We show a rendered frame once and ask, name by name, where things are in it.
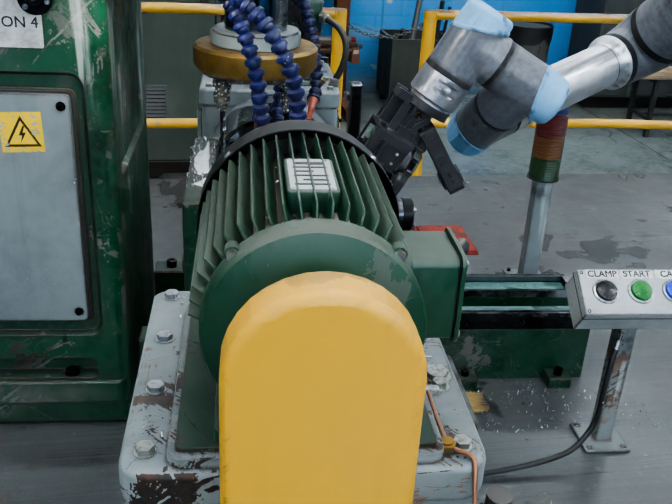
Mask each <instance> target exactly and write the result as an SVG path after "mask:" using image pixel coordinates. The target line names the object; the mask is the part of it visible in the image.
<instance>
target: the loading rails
mask: <svg viewBox="0 0 672 504"><path fill-rule="evenodd" d="M568 280H569V278H568V277H567V276H565V274H466V282H465V289H464V297H463V305H462V312H461V320H460V327H459V330H460V336H459V337H458V339H457V341H456V342H451V341H450V338H440V341H441V343H442V346H443V348H444V351H445V353H446V355H449V356H451V358H452V361H453V363H454V365H455V368H456V370H457V373H458V375H459V377H460V380H461V382H462V385H463V387H464V390H467V389H477V386H478V378H542V379H543V381H544V382H545V384H546V386H547V388H570V385H571V381H572V379H571V377H580V376H581V371H582V367H583V362H584V357H585V352H586V348H587V343H588V338H589V333H590V329H574V328H573V324H572V319H571V314H570V309H569V306H568V299H567V294H566V289H565V284H566V283H567V282H568Z"/></svg>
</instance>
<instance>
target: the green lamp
mask: <svg viewBox="0 0 672 504"><path fill-rule="evenodd" d="M561 159H562V158H561ZM561 159H559V160H555V161H549V160H542V159H538V158H535V157H534V156H532V155H531V159H530V165H529V172H528V175H529V176H530V177H531V178H534V179H537V180H541V181H554V180H557V179H558V177H559V170H560V165H561Z"/></svg>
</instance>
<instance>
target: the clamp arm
mask: <svg viewBox="0 0 672 504"><path fill-rule="evenodd" d="M362 93H363V85H362V83H361V81H350V82H349V91H345V98H346V101H348V113H347V130H346V132H347V133H348V134H350V135H351V136H353V137H354V138H356V139H357V137H358V136H359V134H360V123H361V108H362Z"/></svg>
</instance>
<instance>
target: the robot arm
mask: <svg viewBox="0 0 672 504"><path fill-rule="evenodd" d="M512 29H513V23H512V22H511V21H510V20H509V19H508V18H506V17H505V16H503V15H502V14H501V13H499V12H498V11H496V10H495V9H493V8H492V7H491V6H489V5H488V4H486V3H485V2H483V1H481V0H468V1H467V2H466V4H465V5H464V6H463V8H462V9H461V11H460V12H459V13H458V15H457V16H456V17H455V19H454V20H453V21H451V22H450V26H449V27H448V29H447V30H446V32H445V33H444V35H443V36H442V38H441V39H440V41H439V42H438V44H437V45H436V47H435V48H434V50H433V51H432V53H431V54H430V56H429V57H428V59H427V60H426V61H425V63H424V64H423V66H422V67H421V69H420V70H419V71H418V73H417V74H416V76H415V77H414V79H413V80H412V82H411V87H412V88H409V89H407V88H406V87H404V86H403V85H401V84H400V83H397V84H396V86H395V87H394V89H393V90H392V92H391V93H390V95H389V96H388V98H387V99H386V101H385V102H384V104H383V105H382V107H381V108H380V110H379V111H378V113H377V114H374V113H373V115H372V116H371V118H370V119H369V121H368V122H367V124H366V125H365V127H364V128H363V130H362V131H361V133H360V134H359V136H358V137H357V140H358V141H359V142H361V143H362V144H363V145H364V146H365V147H366V148H367V149H369V150H370V151H371V152H372V154H373V155H374V156H375V157H376V158H377V159H378V161H379V162H380V163H381V165H382V166H383V168H384V170H385V172H386V174H387V176H388V178H389V180H390V182H391V184H392V186H393V188H394V191H395V194H396V195H397V194H398V193H399V192H400V191H401V189H402V188H403V186H404V185H405V183H406V182H407V180H408V178H409V177H410V176H411V175H412V174H413V173H414V171H415V170H416V168H417V167H418V165H419V163H420V161H421V159H422V154H423V153H424V152H425V151H426V149H427V151H428V153H429V155H430V157H431V159H432V161H433V163H434V165H435V167H436V169H437V171H438V173H437V176H438V178H439V179H438V181H439V183H440V185H442V186H443V188H444V190H446V189H447V191H448V192H449V194H450V195H452V194H454V193H456V192H458V191H460V190H462V189H464V188H465V187H464V185H463V182H462V181H464V179H463V177H462V172H461V170H460V169H458V167H457V165H456V164H454V165H453V163H452V161H451V159H450V157H449V154H448V152H447V150H446V148H445V146H444V144H443V142H442V140H441V138H440V136H439V134H438V132H437V130H436V128H435V126H434V125H433V123H432V121H431V118H434V119H436V120H437V121H439V122H442V123H445V122H446V120H447V119H448V117H449V116H450V115H449V114H448V113H453V112H454V111H455V109H456V108H457V107H458V105H459V104H460V102H461V101H462V99H463V98H464V97H465V95H466V94H467V92H468V91H469V90H470V89H471V87H472V86H473V84H474V83H475V82H478V83H479V84H480V85H481V86H482V87H483V88H482V89H481V90H480V91H479V92H478V93H477V94H476V95H475V96H474V97H473V98H471V99H470V100H469V101H468V102H467V103H466V104H465V105H464V106H463V107H462V108H459V109H458V110H457V111H456V112H455V114H454V116H453V117H452V118H451V119H450V120H449V122H448V124H447V127H446V134H447V138H448V141H449V143H450V144H451V146H452V147H453V148H454V149H455V150H456V151H457V152H459V153H461V154H463V155H466V156H475V155H477V154H479V153H481V152H482V151H485V150H487V149H488V148H489V147H490V145H492V144H493V143H495V142H497V141H498V140H500V139H503V138H505V137H507V136H509V135H511V134H513V133H515V132H517V131H519V130H521V129H523V128H525V127H527V126H529V125H531V124H533V123H537V124H544V123H546V122H548V121H549V120H551V119H552V118H553V117H554V116H555V115H556V114H557V112H558V111H560V110H562V109H564V108H566V107H569V106H571V105H573V104H575V103H577V102H579V101H581V100H583V99H585V98H587V97H589V96H591V95H593V94H595V93H597V92H600V91H602V90H604V89H608V90H616V89H619V88H621V87H623V86H625V85H628V84H630V83H632V82H635V81H637V80H639V79H642V78H644V77H647V76H649V75H652V74H654V73H656V72H659V71H661V70H663V69H665V68H667V67H669V66H671V65H672V0H646V1H645V2H643V3H642V4H641V5H640V6H639V7H637V8H636V9H635V10H633V11H632V12H631V13H630V14H629V15H628V16H627V17H626V18H625V19H624V20H622V21H621V22H620V23H619V24H618V25H617V26H616V27H614V28H613V29H612V30H611V31H609V32H608V33H606V34H605V35H603V36H600V37H598V38H596V39H595V40H594V41H593V42H592V43H591V44H590V45H589V47H588V49H586V50H583V51H581V52H579V53H577V54H574V55H572V56H570V57H568V58H565V59H563V60H561V61H559V62H556V63H554V64H552V65H549V66H548V65H547V64H546V63H544V62H543V61H541V60H540V59H538V58H537V57H535V56H534V55H532V54H531V53H530V52H528V51H527V50H525V49H524V48H522V47H521V46H519V45H518V44H517V43H515V42H514V41H513V40H512V39H511V38H510V37H509V36H510V32H511V30H512ZM417 112H419V113H417ZM415 114H416V115H415ZM370 123H372V124H373V125H375V126H376V127H375V128H374V127H373V128H372V130H371V131H370V136H369V137H368V136H366V135H365V136H364V138H362V137H361V136H362V135H363V133H364V132H365V130H366V129H367V127H368V126H369V124H370Z"/></svg>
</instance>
